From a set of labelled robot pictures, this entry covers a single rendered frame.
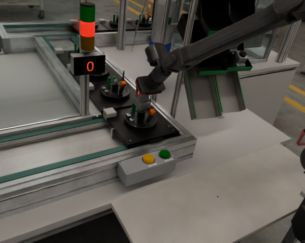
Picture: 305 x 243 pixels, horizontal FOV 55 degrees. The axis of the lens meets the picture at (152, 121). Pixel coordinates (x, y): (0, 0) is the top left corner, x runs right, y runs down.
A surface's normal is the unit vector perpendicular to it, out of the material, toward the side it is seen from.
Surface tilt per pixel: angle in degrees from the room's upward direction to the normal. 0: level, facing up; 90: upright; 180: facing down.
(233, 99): 45
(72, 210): 0
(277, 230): 0
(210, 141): 0
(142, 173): 90
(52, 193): 90
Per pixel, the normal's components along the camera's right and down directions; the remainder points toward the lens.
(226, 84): 0.34, -0.20
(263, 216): 0.12, -0.83
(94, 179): 0.51, 0.52
